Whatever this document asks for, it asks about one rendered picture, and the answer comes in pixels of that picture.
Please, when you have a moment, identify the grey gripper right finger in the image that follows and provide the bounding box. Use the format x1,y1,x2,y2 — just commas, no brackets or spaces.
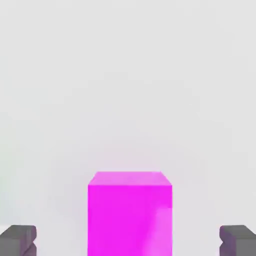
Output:
219,224,256,256

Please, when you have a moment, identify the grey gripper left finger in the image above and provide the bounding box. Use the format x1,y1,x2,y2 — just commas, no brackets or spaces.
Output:
0,224,38,256

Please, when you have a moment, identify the small magenta cube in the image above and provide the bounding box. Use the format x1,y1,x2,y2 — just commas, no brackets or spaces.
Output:
87,171,173,256

